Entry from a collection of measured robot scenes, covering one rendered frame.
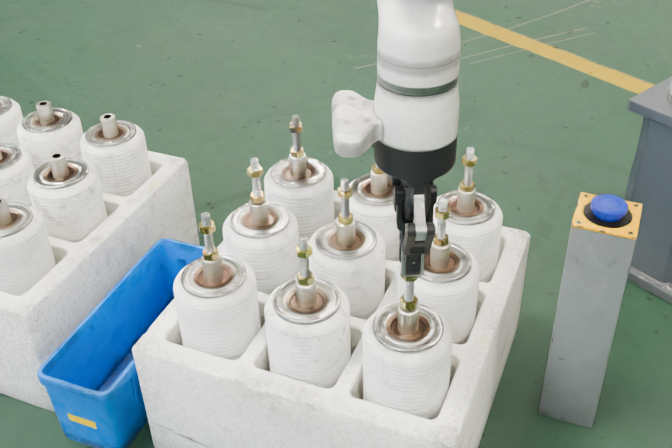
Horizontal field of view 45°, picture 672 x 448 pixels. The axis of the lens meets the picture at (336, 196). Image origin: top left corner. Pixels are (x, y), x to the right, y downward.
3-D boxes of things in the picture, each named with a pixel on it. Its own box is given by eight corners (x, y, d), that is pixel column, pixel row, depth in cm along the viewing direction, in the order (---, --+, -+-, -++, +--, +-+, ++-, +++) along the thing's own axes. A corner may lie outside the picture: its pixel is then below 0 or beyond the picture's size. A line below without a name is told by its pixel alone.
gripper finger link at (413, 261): (405, 228, 78) (404, 268, 81) (408, 247, 76) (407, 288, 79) (421, 227, 78) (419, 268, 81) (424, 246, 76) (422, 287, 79)
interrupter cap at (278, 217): (251, 248, 100) (251, 243, 99) (218, 220, 104) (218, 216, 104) (301, 224, 103) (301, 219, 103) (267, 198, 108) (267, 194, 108)
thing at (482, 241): (438, 282, 121) (445, 180, 110) (500, 302, 117) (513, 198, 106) (411, 322, 114) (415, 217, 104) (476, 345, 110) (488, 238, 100)
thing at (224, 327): (226, 427, 99) (210, 317, 89) (175, 388, 105) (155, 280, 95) (281, 381, 105) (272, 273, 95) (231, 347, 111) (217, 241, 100)
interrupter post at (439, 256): (442, 255, 98) (443, 233, 96) (453, 267, 96) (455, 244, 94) (425, 261, 97) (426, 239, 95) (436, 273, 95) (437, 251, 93)
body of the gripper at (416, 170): (465, 146, 70) (458, 234, 75) (450, 99, 76) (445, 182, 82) (377, 149, 69) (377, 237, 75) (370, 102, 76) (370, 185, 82)
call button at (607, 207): (591, 204, 95) (594, 189, 94) (627, 211, 94) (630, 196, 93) (586, 223, 92) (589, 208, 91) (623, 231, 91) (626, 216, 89)
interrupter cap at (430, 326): (420, 366, 83) (420, 361, 83) (358, 336, 87) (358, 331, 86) (456, 323, 88) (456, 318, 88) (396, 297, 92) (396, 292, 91)
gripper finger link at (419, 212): (404, 186, 73) (402, 193, 75) (408, 236, 72) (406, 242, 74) (431, 185, 73) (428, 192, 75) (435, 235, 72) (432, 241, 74)
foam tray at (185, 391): (282, 268, 135) (275, 176, 125) (517, 327, 123) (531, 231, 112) (153, 448, 106) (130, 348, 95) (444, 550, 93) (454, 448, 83)
